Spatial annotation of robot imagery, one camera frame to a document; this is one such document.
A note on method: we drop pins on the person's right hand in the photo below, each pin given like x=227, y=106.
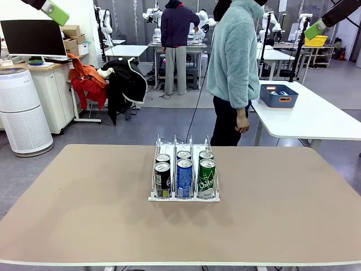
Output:
x=242, y=122

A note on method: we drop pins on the yellow plastic basket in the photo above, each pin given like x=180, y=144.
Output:
x=320, y=41

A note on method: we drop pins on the white cylindrical air purifier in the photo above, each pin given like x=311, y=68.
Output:
x=22, y=113

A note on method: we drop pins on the person in mint fleece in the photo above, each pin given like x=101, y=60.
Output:
x=234, y=56

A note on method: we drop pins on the grey background workbench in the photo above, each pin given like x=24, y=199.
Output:
x=194, y=46

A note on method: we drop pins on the person in navy hoodie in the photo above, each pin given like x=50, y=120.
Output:
x=177, y=28

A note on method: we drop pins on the white paper sign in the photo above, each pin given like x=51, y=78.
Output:
x=282, y=5

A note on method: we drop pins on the white desk wooden top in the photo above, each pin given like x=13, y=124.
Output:
x=56, y=93

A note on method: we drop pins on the green bowl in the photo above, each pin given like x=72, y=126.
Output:
x=35, y=62

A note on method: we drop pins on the grey step stool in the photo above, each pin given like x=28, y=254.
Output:
x=191, y=79

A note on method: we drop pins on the person's right forearm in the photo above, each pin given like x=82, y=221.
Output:
x=239, y=93

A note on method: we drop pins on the wooden shelf unit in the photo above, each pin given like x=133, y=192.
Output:
x=324, y=56

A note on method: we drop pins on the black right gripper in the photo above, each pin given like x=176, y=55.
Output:
x=338, y=14

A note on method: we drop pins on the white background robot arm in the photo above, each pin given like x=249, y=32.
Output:
x=203, y=15
x=148, y=15
x=108, y=25
x=307, y=18
x=268, y=19

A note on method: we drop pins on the thin black stand pole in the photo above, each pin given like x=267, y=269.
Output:
x=263, y=53

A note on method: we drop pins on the black beverage can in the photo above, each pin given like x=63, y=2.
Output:
x=162, y=158
x=162, y=178

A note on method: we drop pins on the black jacket white trim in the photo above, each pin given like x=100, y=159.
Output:
x=124, y=84

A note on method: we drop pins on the large white table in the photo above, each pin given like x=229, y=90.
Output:
x=310, y=113

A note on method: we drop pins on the black computer monitor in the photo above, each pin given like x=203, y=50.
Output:
x=31, y=38

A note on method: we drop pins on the clear white can dispenser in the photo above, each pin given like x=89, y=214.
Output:
x=183, y=200

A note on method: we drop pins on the black tripod stand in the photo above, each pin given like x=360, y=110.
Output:
x=296, y=60

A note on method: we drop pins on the white background table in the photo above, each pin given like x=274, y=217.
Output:
x=276, y=55
x=127, y=50

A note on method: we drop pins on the green Chilsung beverage can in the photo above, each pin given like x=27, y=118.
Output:
x=206, y=178
x=206, y=154

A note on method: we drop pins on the orange jacket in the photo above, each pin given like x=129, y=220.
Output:
x=90, y=84

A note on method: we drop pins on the red fire extinguisher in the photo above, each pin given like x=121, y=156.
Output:
x=341, y=54

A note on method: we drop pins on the white box teal lid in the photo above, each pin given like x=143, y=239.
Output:
x=84, y=49

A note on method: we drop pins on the brown cardboard box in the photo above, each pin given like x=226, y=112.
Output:
x=70, y=43
x=73, y=51
x=70, y=29
x=80, y=39

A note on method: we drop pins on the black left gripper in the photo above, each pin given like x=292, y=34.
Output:
x=35, y=3

